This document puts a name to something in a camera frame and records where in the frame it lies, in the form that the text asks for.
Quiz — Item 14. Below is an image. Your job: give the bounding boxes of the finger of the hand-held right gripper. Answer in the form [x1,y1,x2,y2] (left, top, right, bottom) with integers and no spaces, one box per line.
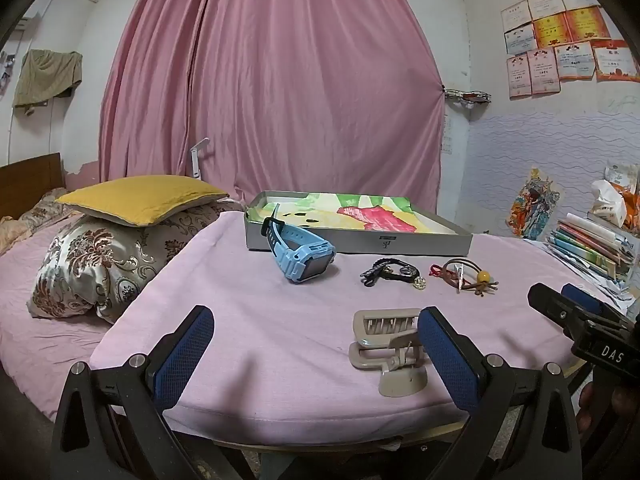
[528,282,593,346]
[560,282,633,328]

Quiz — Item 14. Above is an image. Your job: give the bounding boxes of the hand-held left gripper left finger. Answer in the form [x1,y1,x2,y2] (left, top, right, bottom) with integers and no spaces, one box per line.
[50,305,236,480]

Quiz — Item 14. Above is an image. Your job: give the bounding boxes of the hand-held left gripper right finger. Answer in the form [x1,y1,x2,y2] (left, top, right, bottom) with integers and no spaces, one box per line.
[417,306,591,480]

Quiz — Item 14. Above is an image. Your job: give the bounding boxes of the beige hair claw clip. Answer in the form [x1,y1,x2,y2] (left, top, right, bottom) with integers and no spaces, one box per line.
[348,308,430,397]

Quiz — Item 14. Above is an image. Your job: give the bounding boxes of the brown hair tie yellow bead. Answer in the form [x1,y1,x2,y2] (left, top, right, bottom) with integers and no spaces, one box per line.
[442,258,499,295]

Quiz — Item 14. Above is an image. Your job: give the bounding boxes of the grey tray with colourful lining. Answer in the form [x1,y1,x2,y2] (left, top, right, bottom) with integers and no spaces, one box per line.
[245,191,473,256]

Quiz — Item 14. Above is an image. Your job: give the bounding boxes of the blue smartwatch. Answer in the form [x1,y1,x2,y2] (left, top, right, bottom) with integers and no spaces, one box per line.
[262,203,337,283]

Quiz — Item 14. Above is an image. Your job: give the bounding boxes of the person's right hand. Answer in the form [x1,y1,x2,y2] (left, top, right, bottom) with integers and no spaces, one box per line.
[577,382,618,436]

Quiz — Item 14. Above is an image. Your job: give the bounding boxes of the stack of books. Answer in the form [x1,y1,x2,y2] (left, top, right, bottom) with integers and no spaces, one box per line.
[542,212,640,286]

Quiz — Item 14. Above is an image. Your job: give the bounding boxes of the pink tablecloth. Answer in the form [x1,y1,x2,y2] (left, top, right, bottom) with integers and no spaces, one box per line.
[90,210,621,446]

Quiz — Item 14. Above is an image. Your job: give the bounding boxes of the tissue packet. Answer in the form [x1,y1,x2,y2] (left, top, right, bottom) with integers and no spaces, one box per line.
[590,164,640,228]

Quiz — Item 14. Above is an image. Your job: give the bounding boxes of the brown floral pillow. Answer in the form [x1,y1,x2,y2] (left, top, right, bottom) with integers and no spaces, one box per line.
[27,200,246,323]

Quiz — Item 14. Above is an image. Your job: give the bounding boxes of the yellow pillow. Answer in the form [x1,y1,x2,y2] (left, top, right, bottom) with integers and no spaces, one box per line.
[55,176,231,227]

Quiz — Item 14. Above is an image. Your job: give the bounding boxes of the beige floral quilt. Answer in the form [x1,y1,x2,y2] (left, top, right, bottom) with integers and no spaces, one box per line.
[0,187,76,256]

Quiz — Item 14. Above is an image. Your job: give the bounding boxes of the wooden headboard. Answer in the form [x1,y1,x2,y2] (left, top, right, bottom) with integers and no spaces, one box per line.
[0,152,63,221]

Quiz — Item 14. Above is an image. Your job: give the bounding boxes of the pink curtain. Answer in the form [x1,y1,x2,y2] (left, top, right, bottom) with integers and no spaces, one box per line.
[99,0,447,235]

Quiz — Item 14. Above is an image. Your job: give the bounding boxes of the olive hanging cloth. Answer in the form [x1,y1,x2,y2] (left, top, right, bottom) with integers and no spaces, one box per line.
[12,50,83,116]

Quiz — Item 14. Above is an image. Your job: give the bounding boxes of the colourful figure wall poster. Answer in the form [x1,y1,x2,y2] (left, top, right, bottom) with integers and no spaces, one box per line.
[506,169,562,241]

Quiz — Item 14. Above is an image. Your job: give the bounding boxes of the white window handle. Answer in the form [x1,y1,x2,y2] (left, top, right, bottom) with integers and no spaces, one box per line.
[190,138,210,181]

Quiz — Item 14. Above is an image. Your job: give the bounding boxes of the wire wall rack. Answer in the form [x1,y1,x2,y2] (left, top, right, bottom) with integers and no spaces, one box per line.
[442,87,493,108]

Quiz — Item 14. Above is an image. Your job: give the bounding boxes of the group of wall certificates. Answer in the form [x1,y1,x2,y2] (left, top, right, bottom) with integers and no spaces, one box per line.
[501,0,640,100]

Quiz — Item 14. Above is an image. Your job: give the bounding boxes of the wall socket with plugs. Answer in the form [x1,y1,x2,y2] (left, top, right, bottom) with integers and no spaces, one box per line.
[0,52,16,96]

